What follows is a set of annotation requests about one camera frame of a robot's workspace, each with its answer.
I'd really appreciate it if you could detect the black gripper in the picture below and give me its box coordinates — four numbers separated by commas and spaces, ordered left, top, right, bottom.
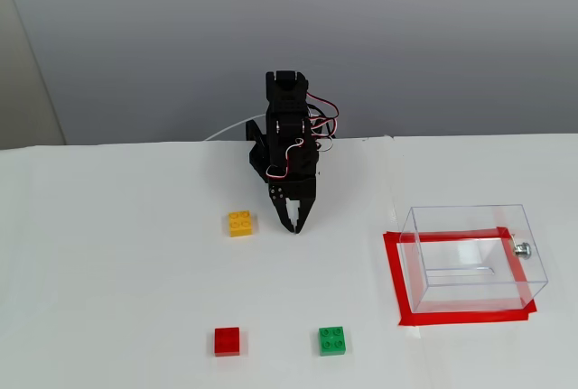
266, 174, 319, 235

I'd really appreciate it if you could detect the red lego brick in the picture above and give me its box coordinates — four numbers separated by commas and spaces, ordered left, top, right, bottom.
213, 326, 248, 357

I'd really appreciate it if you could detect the yellow lego brick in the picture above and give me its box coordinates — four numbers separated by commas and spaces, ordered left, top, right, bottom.
222, 209, 260, 238

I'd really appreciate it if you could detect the green lego brick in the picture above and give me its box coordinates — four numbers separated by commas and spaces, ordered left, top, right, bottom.
317, 325, 353, 357

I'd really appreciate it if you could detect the silver metal box lock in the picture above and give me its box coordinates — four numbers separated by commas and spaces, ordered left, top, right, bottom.
509, 235, 533, 260

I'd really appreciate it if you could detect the transparent plastic box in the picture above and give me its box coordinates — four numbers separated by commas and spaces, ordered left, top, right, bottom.
399, 203, 549, 314

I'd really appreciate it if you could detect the beige board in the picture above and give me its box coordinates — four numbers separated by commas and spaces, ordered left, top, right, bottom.
0, 0, 67, 151

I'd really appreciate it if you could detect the red white black servo cable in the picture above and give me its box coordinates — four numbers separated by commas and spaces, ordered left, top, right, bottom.
306, 95, 340, 152
265, 137, 305, 181

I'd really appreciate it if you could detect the thin white cable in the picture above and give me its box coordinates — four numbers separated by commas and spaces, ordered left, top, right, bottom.
202, 114, 267, 142

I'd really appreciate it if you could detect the red tape frame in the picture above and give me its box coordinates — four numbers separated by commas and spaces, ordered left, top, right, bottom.
382, 226, 538, 328

